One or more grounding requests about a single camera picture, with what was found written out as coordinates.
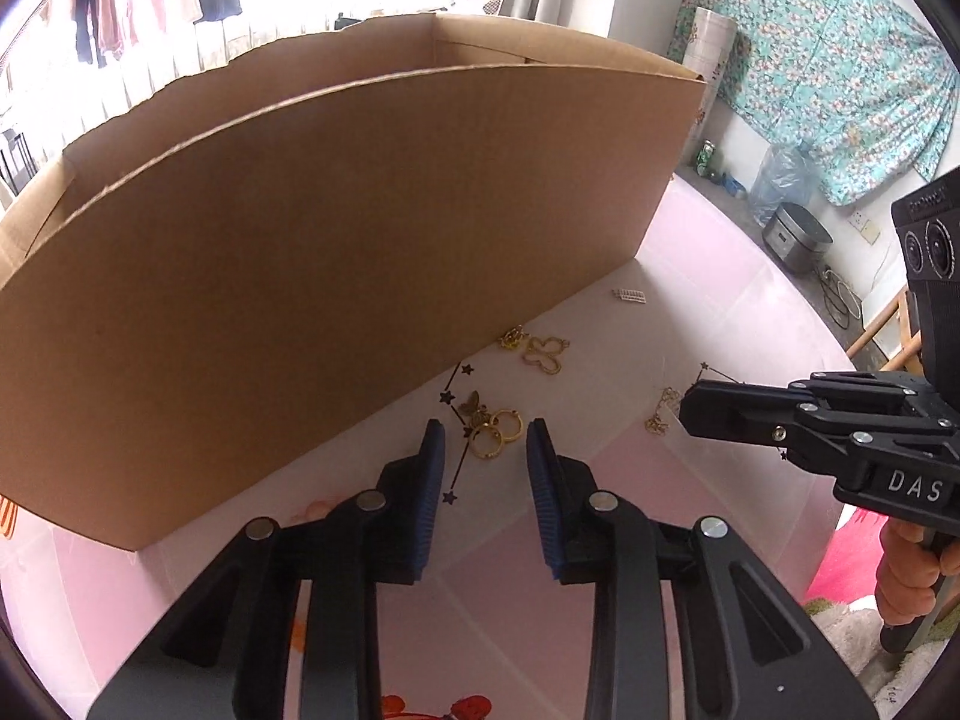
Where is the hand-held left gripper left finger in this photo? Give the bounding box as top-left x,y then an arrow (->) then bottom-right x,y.
86,418 -> 449,720

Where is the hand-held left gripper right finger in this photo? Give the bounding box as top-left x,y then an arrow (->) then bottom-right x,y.
525,418 -> 878,720

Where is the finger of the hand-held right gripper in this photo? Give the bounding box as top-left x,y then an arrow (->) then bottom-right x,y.
679,379 -> 950,477
789,373 -> 938,410

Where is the large brown cardboard box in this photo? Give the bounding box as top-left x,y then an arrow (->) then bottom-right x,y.
0,11 -> 708,552

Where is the person's right hand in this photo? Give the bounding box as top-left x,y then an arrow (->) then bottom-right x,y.
874,519 -> 960,627

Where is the wooden chair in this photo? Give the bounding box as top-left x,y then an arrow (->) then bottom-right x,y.
846,292 -> 927,376

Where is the pink balloon print tablecloth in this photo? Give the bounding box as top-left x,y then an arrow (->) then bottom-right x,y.
0,169 -> 863,720

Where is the grey rice cooker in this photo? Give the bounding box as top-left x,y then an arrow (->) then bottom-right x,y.
761,202 -> 835,276

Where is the gold outline butterfly pendant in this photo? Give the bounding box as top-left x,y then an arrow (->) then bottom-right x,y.
523,335 -> 571,374

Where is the pink floral mat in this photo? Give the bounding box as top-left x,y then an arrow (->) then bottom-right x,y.
806,506 -> 890,605

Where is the clear water jug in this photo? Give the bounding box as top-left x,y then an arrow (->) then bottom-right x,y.
750,141 -> 815,226

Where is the turquoise floral cloth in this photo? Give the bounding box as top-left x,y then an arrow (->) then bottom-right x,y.
667,0 -> 960,207

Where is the white fluffy rug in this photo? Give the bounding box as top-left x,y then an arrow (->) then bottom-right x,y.
814,600 -> 960,695

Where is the printed paper roll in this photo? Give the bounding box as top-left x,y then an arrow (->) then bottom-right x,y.
679,6 -> 740,128

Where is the dark hanging garment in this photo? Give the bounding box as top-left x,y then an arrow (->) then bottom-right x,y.
75,0 -> 98,65

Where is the gold chain earring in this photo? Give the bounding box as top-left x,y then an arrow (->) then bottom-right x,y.
643,386 -> 687,436

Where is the black cable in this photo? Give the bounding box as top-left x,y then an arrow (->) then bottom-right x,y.
817,262 -> 863,327

